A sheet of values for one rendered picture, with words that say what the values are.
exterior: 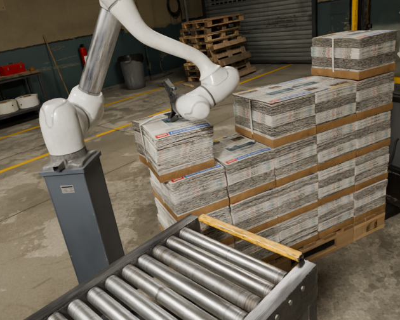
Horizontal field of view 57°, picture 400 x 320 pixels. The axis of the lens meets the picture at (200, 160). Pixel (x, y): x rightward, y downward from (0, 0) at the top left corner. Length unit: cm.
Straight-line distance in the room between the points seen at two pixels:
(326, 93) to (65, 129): 131
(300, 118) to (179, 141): 69
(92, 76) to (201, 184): 70
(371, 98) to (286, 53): 724
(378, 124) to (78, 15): 737
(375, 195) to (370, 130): 47
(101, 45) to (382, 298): 189
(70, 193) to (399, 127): 230
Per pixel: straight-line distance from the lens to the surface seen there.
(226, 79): 150
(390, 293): 234
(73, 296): 125
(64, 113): 161
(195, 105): 140
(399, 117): 301
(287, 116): 194
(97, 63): 171
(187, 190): 174
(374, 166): 253
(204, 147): 172
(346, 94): 219
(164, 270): 122
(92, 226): 175
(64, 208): 175
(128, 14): 146
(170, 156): 166
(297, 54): 934
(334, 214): 242
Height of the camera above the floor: 155
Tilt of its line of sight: 22 degrees down
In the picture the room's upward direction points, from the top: 8 degrees counter-clockwise
